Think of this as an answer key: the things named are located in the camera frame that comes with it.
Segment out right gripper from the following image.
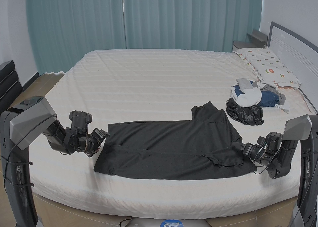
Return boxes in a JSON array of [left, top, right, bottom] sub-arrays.
[[242, 142, 262, 162]]

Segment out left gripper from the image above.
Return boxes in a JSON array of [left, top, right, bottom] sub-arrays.
[[86, 128, 111, 157]]

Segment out black T-shirt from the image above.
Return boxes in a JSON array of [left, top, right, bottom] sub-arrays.
[[93, 101, 257, 180]]

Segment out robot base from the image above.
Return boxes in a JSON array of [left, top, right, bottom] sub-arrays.
[[124, 217, 209, 227]]

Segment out pile of clothes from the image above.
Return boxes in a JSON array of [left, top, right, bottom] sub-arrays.
[[231, 78, 291, 112]]

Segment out bed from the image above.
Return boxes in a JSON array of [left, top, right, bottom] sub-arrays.
[[27, 21, 318, 221]]

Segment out shiny black garment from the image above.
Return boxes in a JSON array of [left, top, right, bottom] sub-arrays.
[[226, 98, 264, 126]]

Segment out white printed pillow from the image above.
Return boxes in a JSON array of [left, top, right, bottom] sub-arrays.
[[235, 47, 301, 89]]

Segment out black chest of drawers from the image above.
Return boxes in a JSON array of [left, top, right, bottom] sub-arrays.
[[0, 60, 25, 116]]

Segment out grey bedside table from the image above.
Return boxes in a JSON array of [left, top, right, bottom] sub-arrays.
[[233, 29, 268, 52]]

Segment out blue-green curtain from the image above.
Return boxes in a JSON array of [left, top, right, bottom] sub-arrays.
[[26, 0, 264, 74]]

